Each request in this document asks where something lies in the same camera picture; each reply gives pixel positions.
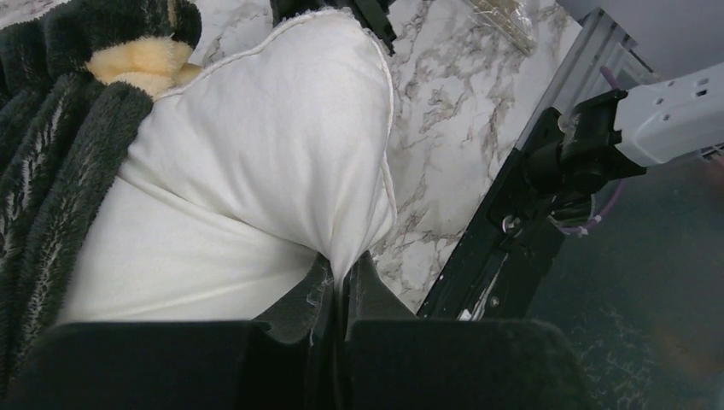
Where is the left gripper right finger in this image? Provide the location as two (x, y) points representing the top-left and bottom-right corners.
(345, 254), (595, 409)

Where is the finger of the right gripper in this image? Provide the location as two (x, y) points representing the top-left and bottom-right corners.
(270, 0), (397, 56)

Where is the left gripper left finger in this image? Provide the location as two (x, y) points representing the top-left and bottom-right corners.
(1, 256), (334, 409)

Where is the white pillow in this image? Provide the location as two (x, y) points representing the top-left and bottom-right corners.
(58, 9), (396, 324)

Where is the black floral plush pillowcase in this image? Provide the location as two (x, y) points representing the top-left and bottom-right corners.
(1, 1), (202, 390)

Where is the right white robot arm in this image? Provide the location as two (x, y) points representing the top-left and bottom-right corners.
(491, 64), (723, 199)

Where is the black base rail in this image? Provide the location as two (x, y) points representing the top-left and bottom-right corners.
(417, 108), (593, 320)

